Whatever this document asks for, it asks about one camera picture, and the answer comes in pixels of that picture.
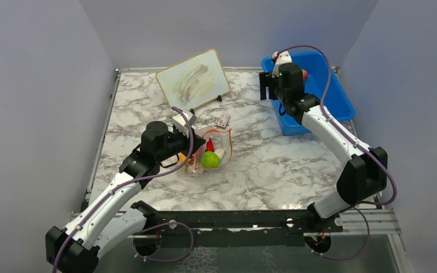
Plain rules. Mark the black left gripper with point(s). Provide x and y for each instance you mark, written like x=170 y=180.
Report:
x=187 y=141

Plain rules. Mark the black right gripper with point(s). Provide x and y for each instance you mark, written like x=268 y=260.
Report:
x=267 y=81

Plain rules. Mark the peach fruit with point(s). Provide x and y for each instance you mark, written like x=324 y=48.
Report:
x=305 y=75

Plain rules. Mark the red chili pepper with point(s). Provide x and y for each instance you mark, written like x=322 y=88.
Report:
x=210 y=147

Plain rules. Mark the green lime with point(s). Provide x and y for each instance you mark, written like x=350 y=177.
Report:
x=210 y=160

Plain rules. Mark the clear zip bag orange zipper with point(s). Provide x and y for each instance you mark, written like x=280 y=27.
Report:
x=221 y=139

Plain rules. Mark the white mushroom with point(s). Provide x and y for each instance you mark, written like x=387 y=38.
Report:
x=220 y=152

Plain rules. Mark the yellow bell pepper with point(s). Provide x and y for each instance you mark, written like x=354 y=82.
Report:
x=183 y=159

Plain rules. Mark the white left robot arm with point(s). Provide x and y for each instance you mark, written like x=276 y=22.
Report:
x=80 y=244

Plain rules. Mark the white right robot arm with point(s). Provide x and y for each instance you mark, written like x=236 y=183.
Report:
x=364 y=168

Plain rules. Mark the red white staple box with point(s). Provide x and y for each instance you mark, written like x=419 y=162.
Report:
x=223 y=120

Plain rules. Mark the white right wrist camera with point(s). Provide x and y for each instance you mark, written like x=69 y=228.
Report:
x=278 y=59

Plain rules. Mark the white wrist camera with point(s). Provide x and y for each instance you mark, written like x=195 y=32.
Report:
x=278 y=59
x=183 y=121

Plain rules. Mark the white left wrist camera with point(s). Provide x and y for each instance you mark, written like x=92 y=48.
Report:
x=183 y=121

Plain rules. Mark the small whiteboard yellow frame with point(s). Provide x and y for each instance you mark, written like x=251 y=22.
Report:
x=194 y=82

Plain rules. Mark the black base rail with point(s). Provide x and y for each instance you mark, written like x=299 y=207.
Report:
x=229 y=228

